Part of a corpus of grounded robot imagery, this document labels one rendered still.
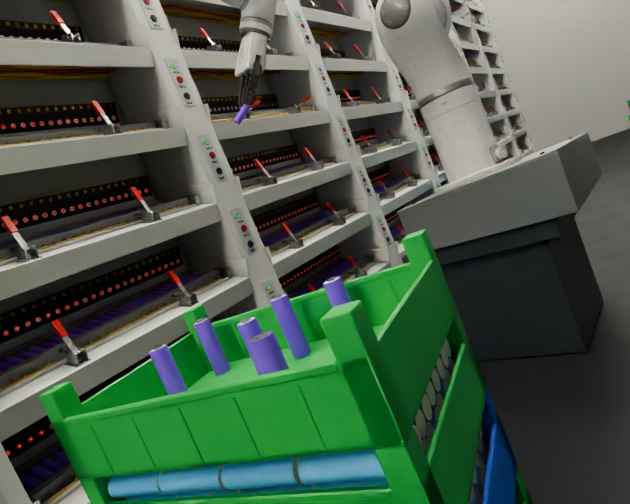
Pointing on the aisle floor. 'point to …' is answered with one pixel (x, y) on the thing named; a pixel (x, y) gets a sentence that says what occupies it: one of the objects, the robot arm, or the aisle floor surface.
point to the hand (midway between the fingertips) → (246, 97)
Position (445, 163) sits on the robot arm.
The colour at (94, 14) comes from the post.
